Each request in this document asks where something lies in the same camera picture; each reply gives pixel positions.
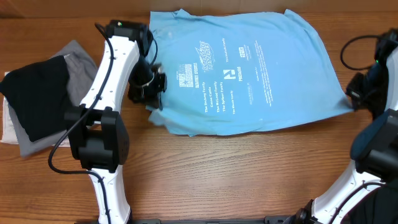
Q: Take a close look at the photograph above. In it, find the black garment at right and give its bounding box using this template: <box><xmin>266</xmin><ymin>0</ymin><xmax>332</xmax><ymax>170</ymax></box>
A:
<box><xmin>348</xmin><ymin>60</ymin><xmax>397</xmax><ymax>223</ymax></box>

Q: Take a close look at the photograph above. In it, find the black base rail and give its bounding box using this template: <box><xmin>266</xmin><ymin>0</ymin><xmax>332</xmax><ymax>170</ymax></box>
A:
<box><xmin>74</xmin><ymin>215</ymin><xmax>299</xmax><ymax>224</ymax></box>

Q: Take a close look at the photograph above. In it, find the grey folded garment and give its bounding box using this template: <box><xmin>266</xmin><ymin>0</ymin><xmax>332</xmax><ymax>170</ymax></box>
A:
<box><xmin>9</xmin><ymin>40</ymin><xmax>98</xmax><ymax>157</ymax></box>

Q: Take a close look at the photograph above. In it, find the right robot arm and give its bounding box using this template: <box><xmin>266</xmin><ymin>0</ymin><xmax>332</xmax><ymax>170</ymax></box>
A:
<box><xmin>264</xmin><ymin>29</ymin><xmax>397</xmax><ymax>223</ymax></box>

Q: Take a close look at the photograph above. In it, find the white folded garment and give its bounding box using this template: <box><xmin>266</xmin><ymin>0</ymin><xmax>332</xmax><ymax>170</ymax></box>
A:
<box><xmin>0</xmin><ymin>72</ymin><xmax>71</xmax><ymax>148</ymax></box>

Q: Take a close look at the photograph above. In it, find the light blue printed t-shirt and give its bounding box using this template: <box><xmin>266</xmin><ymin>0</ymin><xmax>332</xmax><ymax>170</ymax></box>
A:
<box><xmin>149</xmin><ymin>10</ymin><xmax>351</xmax><ymax>136</ymax></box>

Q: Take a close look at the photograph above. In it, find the black folded garment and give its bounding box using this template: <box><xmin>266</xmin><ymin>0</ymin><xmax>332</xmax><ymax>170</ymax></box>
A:
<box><xmin>1</xmin><ymin>55</ymin><xmax>72</xmax><ymax>141</ymax></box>

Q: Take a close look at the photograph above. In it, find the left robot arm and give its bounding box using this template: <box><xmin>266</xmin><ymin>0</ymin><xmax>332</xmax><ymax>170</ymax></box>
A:
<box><xmin>65</xmin><ymin>20</ymin><xmax>167</xmax><ymax>223</ymax></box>

